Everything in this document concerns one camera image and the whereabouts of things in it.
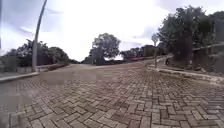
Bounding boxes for round tree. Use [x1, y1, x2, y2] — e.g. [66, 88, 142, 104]
[88, 32, 122, 66]

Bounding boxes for brown brick paved road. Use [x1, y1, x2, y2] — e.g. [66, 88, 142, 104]
[0, 58, 224, 128]

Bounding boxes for low building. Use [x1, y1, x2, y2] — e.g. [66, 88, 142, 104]
[142, 44, 158, 58]

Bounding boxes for pale concrete kerb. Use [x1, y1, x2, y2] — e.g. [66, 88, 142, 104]
[146, 65, 224, 85]

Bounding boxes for tall grey pole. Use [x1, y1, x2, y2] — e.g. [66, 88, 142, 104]
[31, 0, 48, 73]

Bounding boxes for large dark tree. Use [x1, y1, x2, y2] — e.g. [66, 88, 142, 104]
[157, 4, 224, 63]

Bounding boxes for dark green bushes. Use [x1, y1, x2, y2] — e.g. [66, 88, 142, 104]
[0, 39, 79, 73]

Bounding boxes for grey pavement strip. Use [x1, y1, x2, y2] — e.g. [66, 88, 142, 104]
[0, 70, 41, 83]

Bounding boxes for road sign on post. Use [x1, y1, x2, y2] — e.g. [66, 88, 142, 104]
[151, 33, 160, 69]

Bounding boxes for fence with rail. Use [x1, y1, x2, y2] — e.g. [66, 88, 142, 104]
[191, 42, 224, 75]

